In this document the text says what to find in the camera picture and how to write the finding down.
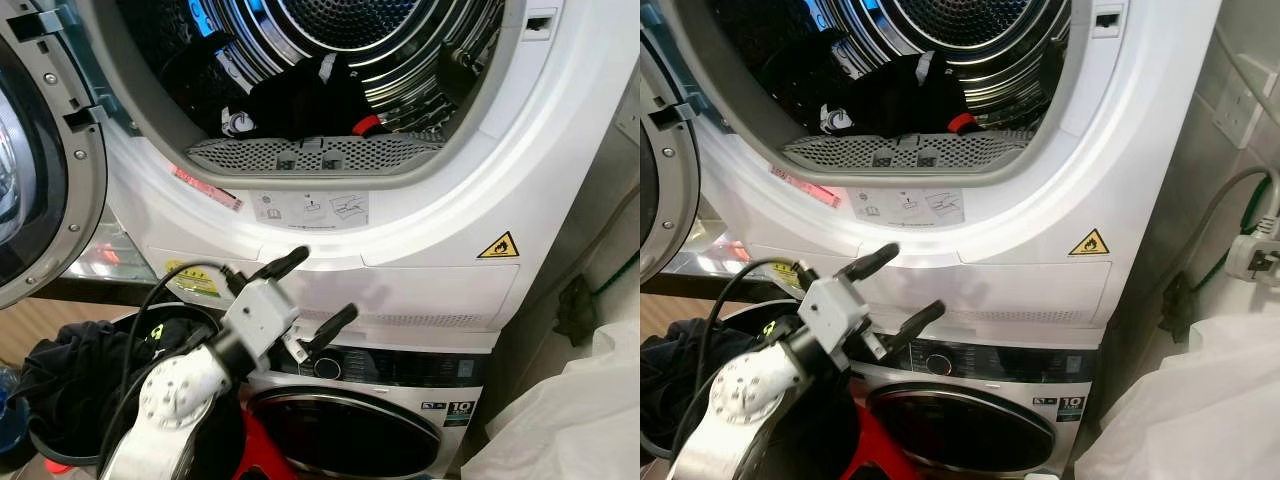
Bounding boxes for red strip sticker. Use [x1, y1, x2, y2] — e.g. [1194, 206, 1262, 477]
[171, 165, 244, 213]
[769, 164, 843, 209]

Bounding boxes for grey round dryer door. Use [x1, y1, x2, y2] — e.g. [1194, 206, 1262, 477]
[640, 0, 703, 287]
[0, 0, 111, 311]

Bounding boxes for white plug adapter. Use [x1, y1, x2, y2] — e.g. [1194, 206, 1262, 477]
[1224, 230, 1280, 288]

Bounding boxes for dark round washer door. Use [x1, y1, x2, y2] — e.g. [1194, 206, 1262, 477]
[867, 381, 1057, 475]
[247, 387, 444, 480]

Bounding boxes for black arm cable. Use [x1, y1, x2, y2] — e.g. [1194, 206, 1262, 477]
[672, 256, 819, 453]
[96, 260, 247, 471]

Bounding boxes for white washing machine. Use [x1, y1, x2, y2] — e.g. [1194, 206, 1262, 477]
[244, 318, 501, 480]
[848, 322, 1103, 480]

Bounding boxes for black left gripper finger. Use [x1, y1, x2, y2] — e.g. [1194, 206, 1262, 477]
[299, 303, 360, 360]
[880, 299, 948, 357]
[838, 243, 901, 283]
[249, 245, 311, 284]

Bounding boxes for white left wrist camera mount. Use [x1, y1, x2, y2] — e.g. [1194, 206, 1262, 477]
[796, 274, 872, 357]
[221, 277, 302, 363]

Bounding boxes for black clothes in drum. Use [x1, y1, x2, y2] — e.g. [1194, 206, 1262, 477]
[158, 30, 403, 141]
[752, 28, 1003, 139]

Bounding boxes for black laundry basket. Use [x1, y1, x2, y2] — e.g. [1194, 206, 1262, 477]
[640, 298, 813, 463]
[22, 303, 247, 473]

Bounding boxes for white wall socket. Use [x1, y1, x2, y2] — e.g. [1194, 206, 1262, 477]
[1213, 58, 1280, 151]

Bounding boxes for yellow triangle warning sticker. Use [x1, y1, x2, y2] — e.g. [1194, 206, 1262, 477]
[477, 231, 521, 260]
[1068, 228, 1112, 257]

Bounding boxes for grey perforated lint filter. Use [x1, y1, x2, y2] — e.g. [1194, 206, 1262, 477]
[780, 132, 1037, 173]
[185, 134, 447, 177]

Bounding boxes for red plastic object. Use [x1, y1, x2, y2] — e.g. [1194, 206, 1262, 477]
[840, 403, 923, 480]
[238, 408, 301, 480]

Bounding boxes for white tumble dryer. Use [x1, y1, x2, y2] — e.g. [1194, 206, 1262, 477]
[690, 0, 1227, 349]
[75, 0, 641, 353]

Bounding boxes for black wall valve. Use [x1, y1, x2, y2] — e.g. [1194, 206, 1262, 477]
[555, 274, 601, 348]
[1159, 270, 1198, 347]

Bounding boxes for white instruction sticker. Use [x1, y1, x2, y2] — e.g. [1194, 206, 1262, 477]
[250, 190, 371, 230]
[850, 187, 967, 227]

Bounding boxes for dark clothes in basket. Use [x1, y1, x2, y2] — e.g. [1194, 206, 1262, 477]
[640, 318, 791, 441]
[18, 316, 209, 443]

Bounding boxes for grey hose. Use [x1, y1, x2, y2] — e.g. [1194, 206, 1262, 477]
[1172, 165, 1278, 286]

